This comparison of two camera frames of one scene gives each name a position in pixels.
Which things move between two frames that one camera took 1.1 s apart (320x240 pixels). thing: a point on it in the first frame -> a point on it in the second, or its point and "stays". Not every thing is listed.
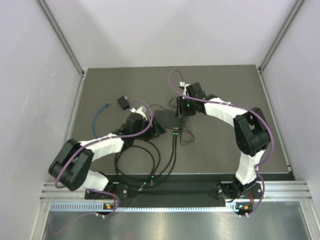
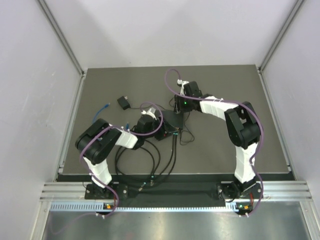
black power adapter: x=123 y=102 stays
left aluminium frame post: x=83 y=71 stays
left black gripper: x=156 y=130 -> x=165 y=131
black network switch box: x=168 y=119 stays
